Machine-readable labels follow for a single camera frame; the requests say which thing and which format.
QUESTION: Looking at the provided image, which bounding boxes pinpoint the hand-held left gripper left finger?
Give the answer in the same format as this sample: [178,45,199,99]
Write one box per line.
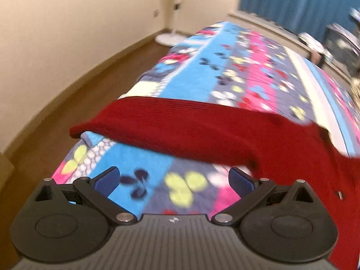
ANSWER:
[34,166,138,226]

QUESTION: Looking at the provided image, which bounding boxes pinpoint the blue curtain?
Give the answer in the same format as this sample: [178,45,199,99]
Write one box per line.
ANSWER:
[238,0,360,40]

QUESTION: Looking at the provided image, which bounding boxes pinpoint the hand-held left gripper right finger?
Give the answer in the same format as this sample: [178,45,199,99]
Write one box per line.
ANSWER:
[211,167,315,226]

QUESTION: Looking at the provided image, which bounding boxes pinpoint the white crumpled cloth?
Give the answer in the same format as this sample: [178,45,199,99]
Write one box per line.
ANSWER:
[298,32,332,62]

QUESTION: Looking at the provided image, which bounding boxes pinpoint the white standing fan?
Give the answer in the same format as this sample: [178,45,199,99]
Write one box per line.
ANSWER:
[155,0,197,47]

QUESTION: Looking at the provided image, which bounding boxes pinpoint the clear plastic storage box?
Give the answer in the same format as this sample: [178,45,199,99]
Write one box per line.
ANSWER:
[326,22,360,72]

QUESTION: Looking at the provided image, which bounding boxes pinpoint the floral striped fleece blanket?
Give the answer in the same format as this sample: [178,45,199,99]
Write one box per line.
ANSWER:
[52,21,360,217]

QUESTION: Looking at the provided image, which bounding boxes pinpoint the red knit sweater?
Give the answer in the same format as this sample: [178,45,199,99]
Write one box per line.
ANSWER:
[70,96,360,270]

